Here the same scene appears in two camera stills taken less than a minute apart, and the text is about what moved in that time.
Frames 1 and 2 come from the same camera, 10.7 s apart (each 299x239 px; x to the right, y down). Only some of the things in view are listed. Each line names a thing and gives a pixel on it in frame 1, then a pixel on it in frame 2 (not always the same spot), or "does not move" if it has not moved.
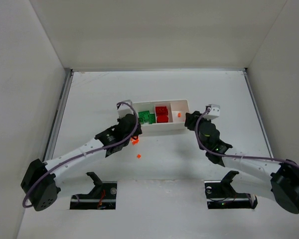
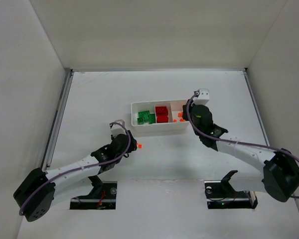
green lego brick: x=143 y=116 does not move
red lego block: x=162 y=112 does not move
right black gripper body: x=191 y=119 to x=186 y=113
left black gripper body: x=136 y=127 to x=132 y=142
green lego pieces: x=145 y=116 does not move
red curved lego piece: x=162 y=117 does not move
